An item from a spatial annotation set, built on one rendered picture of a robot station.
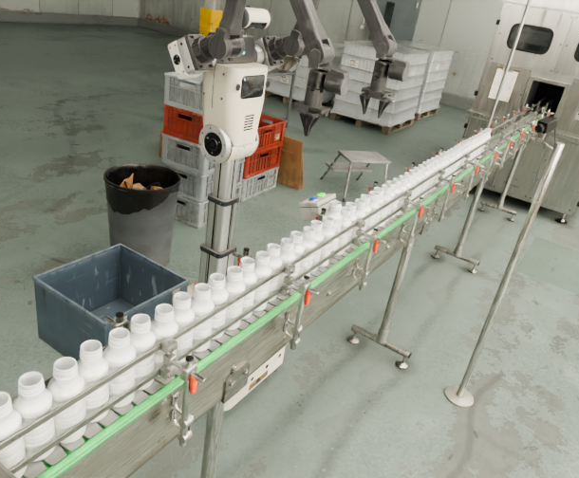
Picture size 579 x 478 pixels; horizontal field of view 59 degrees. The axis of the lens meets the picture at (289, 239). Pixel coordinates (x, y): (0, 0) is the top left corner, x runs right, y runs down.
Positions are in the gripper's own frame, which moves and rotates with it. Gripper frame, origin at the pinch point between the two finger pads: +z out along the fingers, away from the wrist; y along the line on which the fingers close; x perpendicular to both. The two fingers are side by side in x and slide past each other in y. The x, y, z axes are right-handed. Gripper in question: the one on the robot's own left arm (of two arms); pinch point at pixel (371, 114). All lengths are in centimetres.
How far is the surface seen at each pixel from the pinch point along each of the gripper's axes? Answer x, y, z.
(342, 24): -940, 510, 30
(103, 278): 93, 42, 54
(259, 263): 90, -15, 24
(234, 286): 101, -17, 26
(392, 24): -935, 386, 11
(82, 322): 117, 21, 49
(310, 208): 35.5, 0.8, 30.2
